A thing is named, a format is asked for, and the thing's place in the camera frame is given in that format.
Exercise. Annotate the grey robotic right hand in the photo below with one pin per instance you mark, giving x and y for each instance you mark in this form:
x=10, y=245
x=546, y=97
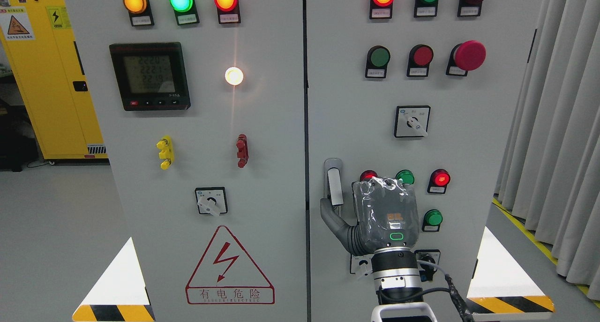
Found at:
x=387, y=217

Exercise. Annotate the silver door handle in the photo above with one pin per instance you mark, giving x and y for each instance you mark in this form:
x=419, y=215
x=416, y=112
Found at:
x=332, y=168

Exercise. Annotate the red indicator light right door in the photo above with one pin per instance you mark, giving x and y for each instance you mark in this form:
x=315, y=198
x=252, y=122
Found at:
x=380, y=9

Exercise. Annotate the green indicator light middle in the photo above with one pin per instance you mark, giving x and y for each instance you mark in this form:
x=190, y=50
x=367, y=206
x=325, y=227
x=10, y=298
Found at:
x=406, y=176

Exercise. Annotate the green indicator light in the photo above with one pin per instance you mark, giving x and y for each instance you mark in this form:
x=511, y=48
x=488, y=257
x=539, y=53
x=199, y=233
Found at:
x=406, y=176
x=425, y=8
x=185, y=12

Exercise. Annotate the red lit indicator left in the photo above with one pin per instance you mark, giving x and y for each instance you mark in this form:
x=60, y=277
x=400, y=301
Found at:
x=367, y=175

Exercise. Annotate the red lit indicator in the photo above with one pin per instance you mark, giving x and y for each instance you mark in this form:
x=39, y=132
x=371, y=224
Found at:
x=367, y=175
x=438, y=182

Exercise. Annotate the green push button lower right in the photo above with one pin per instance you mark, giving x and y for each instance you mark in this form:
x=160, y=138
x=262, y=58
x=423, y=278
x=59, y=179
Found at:
x=432, y=221

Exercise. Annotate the red lit indicator right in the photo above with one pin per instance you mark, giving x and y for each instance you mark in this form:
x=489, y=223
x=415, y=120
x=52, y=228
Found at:
x=438, y=182

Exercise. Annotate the green push button upper row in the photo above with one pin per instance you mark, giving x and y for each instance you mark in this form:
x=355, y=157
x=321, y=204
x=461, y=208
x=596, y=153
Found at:
x=377, y=61

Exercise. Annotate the red push button upper row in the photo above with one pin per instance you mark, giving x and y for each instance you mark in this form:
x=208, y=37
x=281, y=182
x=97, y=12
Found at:
x=419, y=59

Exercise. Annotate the red terminal connector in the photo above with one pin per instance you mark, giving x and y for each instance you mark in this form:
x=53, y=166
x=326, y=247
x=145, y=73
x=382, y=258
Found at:
x=242, y=147

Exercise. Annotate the grey curtain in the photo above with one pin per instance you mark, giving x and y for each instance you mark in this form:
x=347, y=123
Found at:
x=550, y=172

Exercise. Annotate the red electric hazard warning sticker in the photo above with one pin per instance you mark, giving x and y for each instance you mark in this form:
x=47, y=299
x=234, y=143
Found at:
x=226, y=274

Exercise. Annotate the red emergency stop button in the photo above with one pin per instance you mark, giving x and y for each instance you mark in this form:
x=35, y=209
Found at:
x=466, y=57

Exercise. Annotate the grey electrical cabinet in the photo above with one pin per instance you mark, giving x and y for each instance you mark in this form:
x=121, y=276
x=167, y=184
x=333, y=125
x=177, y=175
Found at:
x=304, y=99

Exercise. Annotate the white indicator light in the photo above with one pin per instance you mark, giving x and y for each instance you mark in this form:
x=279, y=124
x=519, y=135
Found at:
x=234, y=76

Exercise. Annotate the green indicator light top right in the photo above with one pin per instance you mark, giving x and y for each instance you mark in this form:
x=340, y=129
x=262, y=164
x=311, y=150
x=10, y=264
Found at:
x=425, y=8

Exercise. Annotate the yellow terminal connector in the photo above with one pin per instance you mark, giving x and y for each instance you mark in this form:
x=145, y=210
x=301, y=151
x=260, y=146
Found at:
x=166, y=152

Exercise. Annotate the red indicator light top left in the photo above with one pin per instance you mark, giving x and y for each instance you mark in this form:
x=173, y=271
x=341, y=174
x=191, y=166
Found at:
x=228, y=11

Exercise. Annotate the black digital power meter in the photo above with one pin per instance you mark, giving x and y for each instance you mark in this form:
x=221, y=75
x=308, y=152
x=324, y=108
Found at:
x=151, y=76

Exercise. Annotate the green indicator light top left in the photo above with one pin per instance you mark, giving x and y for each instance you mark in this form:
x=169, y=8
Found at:
x=185, y=12

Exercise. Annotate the orange indicator light top left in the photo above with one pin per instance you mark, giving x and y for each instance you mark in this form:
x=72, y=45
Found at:
x=139, y=12

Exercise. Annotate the yellow safety cabinet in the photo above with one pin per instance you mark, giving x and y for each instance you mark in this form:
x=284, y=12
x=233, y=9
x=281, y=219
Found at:
x=41, y=49

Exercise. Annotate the lower white rotary switch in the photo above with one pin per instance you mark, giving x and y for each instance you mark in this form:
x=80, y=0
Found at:
x=361, y=267

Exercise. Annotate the black key selector switch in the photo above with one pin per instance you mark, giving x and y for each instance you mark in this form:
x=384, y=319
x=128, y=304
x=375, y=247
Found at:
x=428, y=255

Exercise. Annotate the upper right rotary switch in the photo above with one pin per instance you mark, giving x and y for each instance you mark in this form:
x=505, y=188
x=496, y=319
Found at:
x=412, y=121

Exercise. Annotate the left door rotary switch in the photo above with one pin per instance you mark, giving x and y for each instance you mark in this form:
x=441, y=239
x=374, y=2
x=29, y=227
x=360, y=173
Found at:
x=211, y=200

